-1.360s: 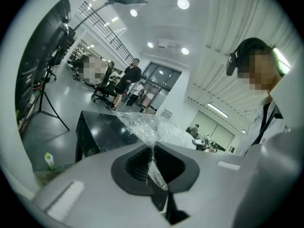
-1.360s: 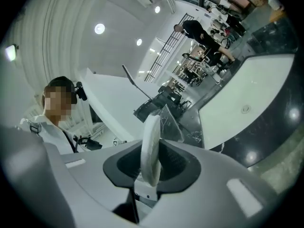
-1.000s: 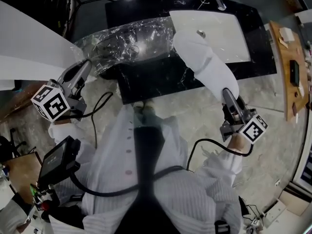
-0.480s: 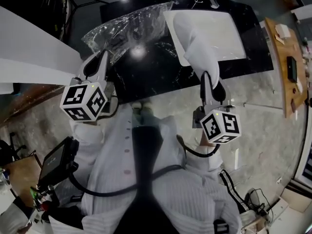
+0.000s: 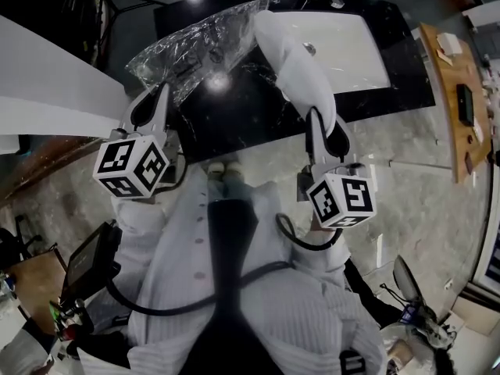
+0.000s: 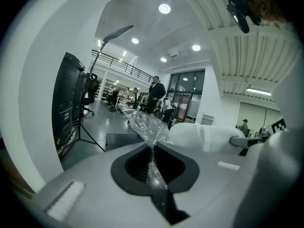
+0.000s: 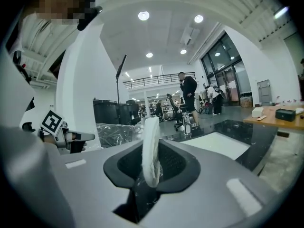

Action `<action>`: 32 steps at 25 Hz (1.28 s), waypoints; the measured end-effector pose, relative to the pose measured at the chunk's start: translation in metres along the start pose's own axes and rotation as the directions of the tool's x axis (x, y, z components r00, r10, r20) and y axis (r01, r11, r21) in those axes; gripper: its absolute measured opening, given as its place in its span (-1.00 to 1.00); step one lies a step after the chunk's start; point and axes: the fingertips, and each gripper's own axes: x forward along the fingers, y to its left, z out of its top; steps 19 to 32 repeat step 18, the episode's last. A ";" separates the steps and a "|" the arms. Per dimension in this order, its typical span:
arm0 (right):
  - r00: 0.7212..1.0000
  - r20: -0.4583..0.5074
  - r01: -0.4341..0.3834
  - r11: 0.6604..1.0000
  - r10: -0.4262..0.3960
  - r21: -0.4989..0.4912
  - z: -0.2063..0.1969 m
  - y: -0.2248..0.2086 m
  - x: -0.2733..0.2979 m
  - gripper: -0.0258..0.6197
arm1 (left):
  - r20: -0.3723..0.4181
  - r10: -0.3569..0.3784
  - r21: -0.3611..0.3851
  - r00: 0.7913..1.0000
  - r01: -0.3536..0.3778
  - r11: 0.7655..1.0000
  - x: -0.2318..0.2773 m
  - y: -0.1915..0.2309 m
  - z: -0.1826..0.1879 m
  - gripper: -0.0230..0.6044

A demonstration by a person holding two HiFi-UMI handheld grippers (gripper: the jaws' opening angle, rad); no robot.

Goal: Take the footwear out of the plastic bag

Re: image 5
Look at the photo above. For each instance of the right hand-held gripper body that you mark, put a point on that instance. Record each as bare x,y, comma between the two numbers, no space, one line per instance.
351,197

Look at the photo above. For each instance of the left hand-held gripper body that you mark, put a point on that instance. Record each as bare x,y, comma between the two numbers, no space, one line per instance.
117,160

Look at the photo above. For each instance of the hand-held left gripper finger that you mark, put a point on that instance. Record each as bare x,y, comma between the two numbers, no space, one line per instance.
136,109
163,111

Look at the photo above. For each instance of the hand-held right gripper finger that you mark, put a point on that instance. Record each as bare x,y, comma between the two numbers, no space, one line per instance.
339,145
316,139

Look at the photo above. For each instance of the clear plastic bag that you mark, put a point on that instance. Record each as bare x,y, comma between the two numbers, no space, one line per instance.
195,49

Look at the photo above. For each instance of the person's right forearm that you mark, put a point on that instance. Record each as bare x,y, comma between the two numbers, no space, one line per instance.
326,246

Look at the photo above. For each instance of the person's left forearm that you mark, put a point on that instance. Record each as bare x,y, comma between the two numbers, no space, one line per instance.
136,219

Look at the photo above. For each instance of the black marble vanity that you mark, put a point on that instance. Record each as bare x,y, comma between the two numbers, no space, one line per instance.
242,119

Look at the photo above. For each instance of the person's left white shoe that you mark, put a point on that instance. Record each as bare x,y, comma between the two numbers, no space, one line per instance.
215,168

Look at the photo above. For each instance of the person's white shoe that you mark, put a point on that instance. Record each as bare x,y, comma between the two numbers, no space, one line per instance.
234,168
215,168

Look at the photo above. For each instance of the person's right white shoe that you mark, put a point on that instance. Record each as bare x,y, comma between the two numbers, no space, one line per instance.
234,168

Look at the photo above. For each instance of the white panel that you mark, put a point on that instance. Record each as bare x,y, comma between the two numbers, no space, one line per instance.
51,92

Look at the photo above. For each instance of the white rectangular sink basin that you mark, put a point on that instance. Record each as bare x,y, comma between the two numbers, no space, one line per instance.
351,45

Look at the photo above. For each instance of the black tripod stand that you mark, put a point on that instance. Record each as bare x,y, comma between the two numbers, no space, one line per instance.
113,10

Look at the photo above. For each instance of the black screen device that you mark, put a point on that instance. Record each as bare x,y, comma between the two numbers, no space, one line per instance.
84,258

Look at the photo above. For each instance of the curved wooden table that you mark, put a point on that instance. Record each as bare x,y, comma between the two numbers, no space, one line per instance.
449,104

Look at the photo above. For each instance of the small dark brown block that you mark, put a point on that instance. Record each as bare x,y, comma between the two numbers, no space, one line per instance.
469,162

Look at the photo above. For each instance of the person's white knit cardigan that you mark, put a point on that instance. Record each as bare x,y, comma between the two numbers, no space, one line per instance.
297,311

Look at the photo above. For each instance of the black office chair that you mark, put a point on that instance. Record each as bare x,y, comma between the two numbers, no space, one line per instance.
15,240

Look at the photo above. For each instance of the black flat box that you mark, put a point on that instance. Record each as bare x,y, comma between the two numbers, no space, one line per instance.
465,104

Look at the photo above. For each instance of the person's black shirt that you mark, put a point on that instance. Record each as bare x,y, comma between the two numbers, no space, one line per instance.
230,256

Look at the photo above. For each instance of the small wooden desk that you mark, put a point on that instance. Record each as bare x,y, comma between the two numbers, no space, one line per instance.
35,283

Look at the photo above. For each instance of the white small box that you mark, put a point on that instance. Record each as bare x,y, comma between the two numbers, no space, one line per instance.
450,43

